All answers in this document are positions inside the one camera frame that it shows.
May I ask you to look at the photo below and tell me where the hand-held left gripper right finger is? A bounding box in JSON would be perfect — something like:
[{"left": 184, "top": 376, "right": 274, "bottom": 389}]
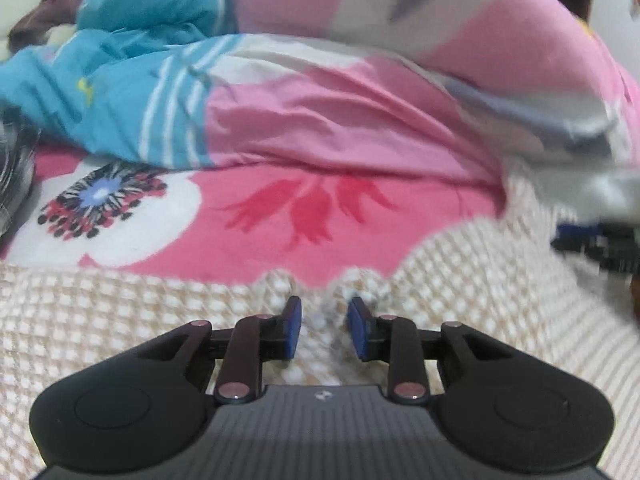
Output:
[{"left": 347, "top": 296, "right": 507, "bottom": 405}]

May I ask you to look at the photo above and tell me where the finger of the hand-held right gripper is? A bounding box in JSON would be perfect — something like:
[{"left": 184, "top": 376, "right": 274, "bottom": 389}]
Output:
[{"left": 550, "top": 222, "right": 640, "bottom": 273}]

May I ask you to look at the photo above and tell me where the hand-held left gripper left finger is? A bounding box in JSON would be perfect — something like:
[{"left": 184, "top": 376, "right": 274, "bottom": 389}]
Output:
[{"left": 134, "top": 296, "right": 304, "bottom": 407}]

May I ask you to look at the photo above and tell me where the beige checked knit cardigan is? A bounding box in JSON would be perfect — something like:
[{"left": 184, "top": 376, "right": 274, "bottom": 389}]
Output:
[{"left": 0, "top": 167, "right": 640, "bottom": 480}]

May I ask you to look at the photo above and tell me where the pink floral duvet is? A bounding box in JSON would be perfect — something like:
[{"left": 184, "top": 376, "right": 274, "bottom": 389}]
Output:
[{"left": 202, "top": 0, "right": 640, "bottom": 183}]

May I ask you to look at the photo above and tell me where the teal patterned quilt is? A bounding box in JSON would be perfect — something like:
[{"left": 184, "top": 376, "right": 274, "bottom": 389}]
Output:
[{"left": 0, "top": 0, "right": 241, "bottom": 168}]

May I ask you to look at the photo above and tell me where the black white plaid shirt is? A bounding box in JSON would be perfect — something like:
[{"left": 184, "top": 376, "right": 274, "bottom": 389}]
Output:
[{"left": 0, "top": 110, "right": 43, "bottom": 238}]

